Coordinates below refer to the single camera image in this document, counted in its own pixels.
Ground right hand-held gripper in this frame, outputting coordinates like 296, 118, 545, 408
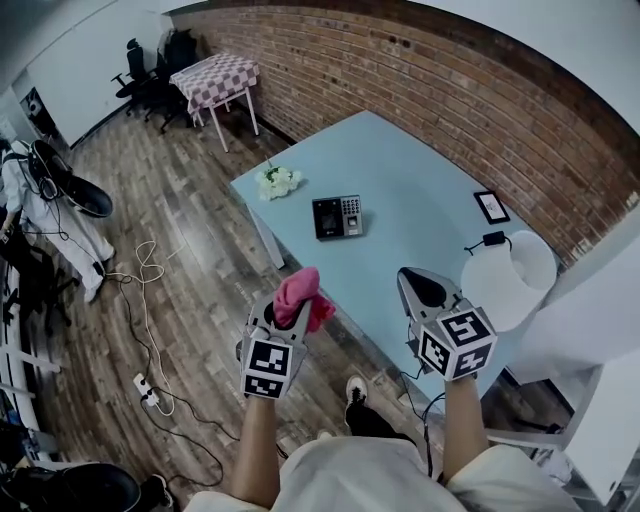
397, 266, 499, 382

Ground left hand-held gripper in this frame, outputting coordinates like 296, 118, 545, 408
235, 294, 314, 401

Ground pink cloth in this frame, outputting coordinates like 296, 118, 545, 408
272, 266, 337, 335

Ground black keypad device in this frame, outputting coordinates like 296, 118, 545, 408
311, 193, 365, 242

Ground person's right forearm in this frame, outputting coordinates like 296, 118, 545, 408
441, 374, 490, 485

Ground person's left forearm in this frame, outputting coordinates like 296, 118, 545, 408
230, 394, 281, 509

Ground white table lamp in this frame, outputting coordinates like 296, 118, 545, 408
459, 229, 558, 332

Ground person's white shoe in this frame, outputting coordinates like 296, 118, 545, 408
345, 374, 370, 405

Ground person's black trousers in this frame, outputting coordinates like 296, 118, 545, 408
344, 399, 419, 446

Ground white table leg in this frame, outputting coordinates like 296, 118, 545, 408
247, 204, 285, 271

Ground white power strip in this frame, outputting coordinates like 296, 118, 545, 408
132, 372, 176, 417

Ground person's white shirt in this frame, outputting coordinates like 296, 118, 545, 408
184, 437, 581, 512

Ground white cabinet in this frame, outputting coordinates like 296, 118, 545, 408
509, 279, 640, 506

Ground white artificial flower bouquet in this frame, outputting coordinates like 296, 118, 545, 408
253, 155, 304, 202

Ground black office chair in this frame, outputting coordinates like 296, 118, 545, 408
144, 49, 194, 134
110, 38, 159, 117

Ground table with checkered tablecloth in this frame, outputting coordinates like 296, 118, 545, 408
168, 52, 261, 153

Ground black floor cable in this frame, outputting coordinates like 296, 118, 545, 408
99, 272, 241, 489

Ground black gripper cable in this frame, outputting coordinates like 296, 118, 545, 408
399, 369, 446, 481

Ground white floor cable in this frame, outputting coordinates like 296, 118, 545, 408
107, 240, 176, 416

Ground black picture frame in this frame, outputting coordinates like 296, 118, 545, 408
473, 190, 511, 225

